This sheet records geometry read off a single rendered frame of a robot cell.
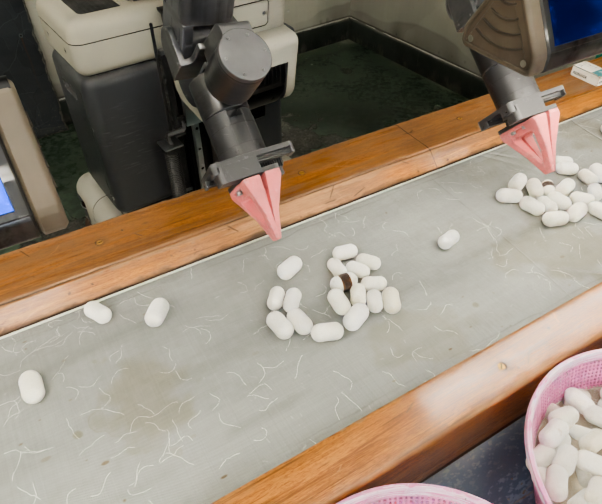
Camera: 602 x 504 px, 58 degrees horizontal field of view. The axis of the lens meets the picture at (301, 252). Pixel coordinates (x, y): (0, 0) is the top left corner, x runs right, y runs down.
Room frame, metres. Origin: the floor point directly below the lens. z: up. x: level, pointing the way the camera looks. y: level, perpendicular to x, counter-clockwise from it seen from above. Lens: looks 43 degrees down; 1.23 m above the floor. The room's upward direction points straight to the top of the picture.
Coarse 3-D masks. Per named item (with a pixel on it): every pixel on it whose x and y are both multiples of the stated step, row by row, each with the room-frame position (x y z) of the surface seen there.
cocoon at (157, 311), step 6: (156, 300) 0.42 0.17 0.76; (162, 300) 0.42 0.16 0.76; (150, 306) 0.41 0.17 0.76; (156, 306) 0.41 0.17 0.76; (162, 306) 0.41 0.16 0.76; (168, 306) 0.42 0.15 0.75; (150, 312) 0.40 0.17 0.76; (156, 312) 0.40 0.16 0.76; (162, 312) 0.40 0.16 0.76; (150, 318) 0.39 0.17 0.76; (156, 318) 0.39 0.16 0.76; (162, 318) 0.40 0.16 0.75; (150, 324) 0.39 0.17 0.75; (156, 324) 0.39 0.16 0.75
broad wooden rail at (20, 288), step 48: (576, 96) 0.91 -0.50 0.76; (336, 144) 0.75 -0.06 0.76; (384, 144) 0.75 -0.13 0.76; (432, 144) 0.75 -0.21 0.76; (480, 144) 0.77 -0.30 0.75; (192, 192) 0.62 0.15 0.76; (288, 192) 0.62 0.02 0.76; (336, 192) 0.63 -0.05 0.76; (48, 240) 0.52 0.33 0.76; (96, 240) 0.52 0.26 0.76; (144, 240) 0.52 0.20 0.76; (192, 240) 0.52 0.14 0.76; (240, 240) 0.54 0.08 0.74; (0, 288) 0.43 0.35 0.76; (48, 288) 0.44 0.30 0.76; (96, 288) 0.45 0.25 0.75; (0, 336) 0.38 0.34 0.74
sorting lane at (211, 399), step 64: (576, 128) 0.84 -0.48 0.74; (384, 192) 0.65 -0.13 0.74; (448, 192) 0.65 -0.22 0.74; (256, 256) 0.51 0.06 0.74; (320, 256) 0.51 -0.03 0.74; (384, 256) 0.51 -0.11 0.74; (448, 256) 0.51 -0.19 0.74; (512, 256) 0.51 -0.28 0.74; (576, 256) 0.51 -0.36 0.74; (64, 320) 0.41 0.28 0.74; (128, 320) 0.41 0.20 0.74; (192, 320) 0.41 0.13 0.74; (256, 320) 0.41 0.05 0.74; (320, 320) 0.41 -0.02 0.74; (384, 320) 0.41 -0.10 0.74; (448, 320) 0.41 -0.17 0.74; (512, 320) 0.41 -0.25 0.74; (0, 384) 0.32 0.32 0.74; (64, 384) 0.32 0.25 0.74; (128, 384) 0.32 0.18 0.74; (192, 384) 0.32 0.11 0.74; (256, 384) 0.32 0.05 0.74; (320, 384) 0.32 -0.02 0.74; (384, 384) 0.32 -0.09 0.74; (0, 448) 0.25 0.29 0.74; (64, 448) 0.25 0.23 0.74; (128, 448) 0.25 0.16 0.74; (192, 448) 0.25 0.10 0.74; (256, 448) 0.25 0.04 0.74
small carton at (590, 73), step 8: (576, 64) 1.00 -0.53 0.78; (584, 64) 1.00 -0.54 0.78; (592, 64) 1.00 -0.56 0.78; (576, 72) 0.99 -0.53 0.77; (584, 72) 0.97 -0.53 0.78; (592, 72) 0.96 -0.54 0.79; (600, 72) 0.96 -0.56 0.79; (584, 80) 0.97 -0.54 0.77; (592, 80) 0.96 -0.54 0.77; (600, 80) 0.95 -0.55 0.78
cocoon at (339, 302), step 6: (336, 288) 0.44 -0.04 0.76; (330, 294) 0.43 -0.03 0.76; (336, 294) 0.43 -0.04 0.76; (342, 294) 0.43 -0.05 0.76; (330, 300) 0.43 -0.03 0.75; (336, 300) 0.42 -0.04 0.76; (342, 300) 0.42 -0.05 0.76; (348, 300) 0.42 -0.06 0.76; (336, 306) 0.41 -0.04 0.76; (342, 306) 0.41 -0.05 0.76; (348, 306) 0.41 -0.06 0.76; (336, 312) 0.41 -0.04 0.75; (342, 312) 0.41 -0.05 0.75
